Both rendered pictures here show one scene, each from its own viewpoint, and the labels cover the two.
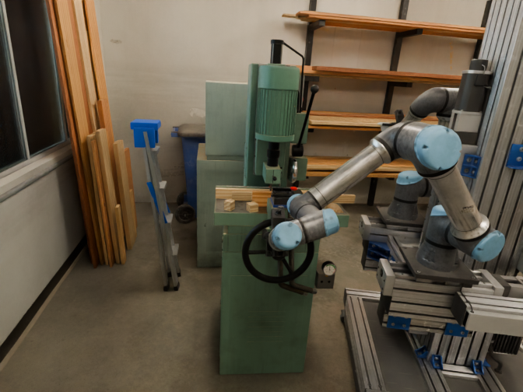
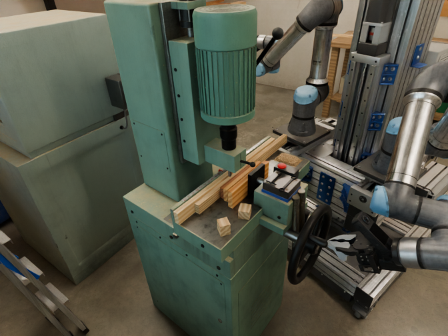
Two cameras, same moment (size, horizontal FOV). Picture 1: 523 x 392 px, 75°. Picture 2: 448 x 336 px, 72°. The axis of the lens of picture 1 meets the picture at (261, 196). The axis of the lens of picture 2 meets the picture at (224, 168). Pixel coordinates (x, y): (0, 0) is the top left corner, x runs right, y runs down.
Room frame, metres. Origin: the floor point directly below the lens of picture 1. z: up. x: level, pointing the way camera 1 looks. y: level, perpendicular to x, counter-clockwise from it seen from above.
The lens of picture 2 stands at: (0.90, 0.61, 1.62)
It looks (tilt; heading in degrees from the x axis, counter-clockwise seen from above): 34 degrees down; 316
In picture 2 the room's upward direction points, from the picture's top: 3 degrees counter-clockwise
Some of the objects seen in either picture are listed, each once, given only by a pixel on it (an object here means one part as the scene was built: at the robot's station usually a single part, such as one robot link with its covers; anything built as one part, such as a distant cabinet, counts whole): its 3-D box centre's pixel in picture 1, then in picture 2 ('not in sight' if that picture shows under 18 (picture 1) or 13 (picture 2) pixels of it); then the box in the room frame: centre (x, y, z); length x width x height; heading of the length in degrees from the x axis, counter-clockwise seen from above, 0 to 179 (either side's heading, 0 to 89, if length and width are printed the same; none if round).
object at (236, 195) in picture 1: (294, 197); (247, 168); (1.57, -0.16, 0.92); 0.60 x 0.02 x 0.04; 96
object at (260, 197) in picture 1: (277, 198); (249, 183); (1.49, -0.07, 0.94); 0.23 x 0.02 x 0.07; 96
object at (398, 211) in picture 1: (404, 206); (302, 121); (1.69, -0.74, 0.87); 0.15 x 0.15 x 0.10
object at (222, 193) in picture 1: (278, 194); (232, 174); (1.58, -0.08, 0.93); 0.60 x 0.02 x 0.05; 96
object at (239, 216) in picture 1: (280, 215); (259, 198); (1.45, -0.09, 0.87); 0.61 x 0.30 x 0.06; 96
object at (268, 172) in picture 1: (272, 173); (225, 156); (1.58, -0.04, 1.03); 0.14 x 0.07 x 0.09; 6
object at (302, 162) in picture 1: (296, 167); not in sight; (1.76, -0.18, 1.02); 0.09 x 0.07 x 0.12; 96
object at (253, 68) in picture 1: (266, 136); (167, 105); (1.84, -0.01, 1.16); 0.22 x 0.22 x 0.72; 6
